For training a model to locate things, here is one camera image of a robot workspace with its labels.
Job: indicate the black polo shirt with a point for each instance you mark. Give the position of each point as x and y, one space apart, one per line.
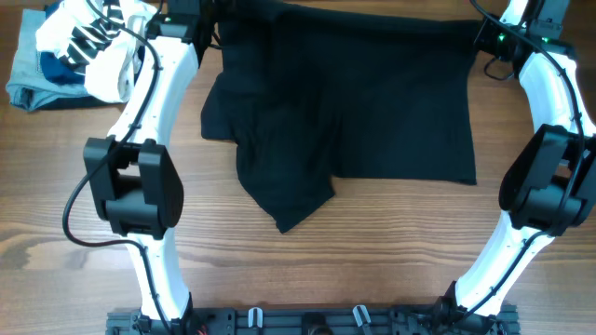
308 95

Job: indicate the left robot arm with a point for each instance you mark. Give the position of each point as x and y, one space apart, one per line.
134 184

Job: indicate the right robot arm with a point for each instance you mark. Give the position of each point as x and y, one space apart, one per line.
551 185

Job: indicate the white shirt with black print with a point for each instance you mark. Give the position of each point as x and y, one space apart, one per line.
88 39

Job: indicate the dark blue folded garment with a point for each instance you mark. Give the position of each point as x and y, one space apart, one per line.
58 73

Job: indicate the light blue folded garment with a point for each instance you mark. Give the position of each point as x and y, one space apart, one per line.
27 87

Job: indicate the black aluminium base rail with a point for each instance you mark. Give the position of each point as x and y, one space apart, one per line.
360 319

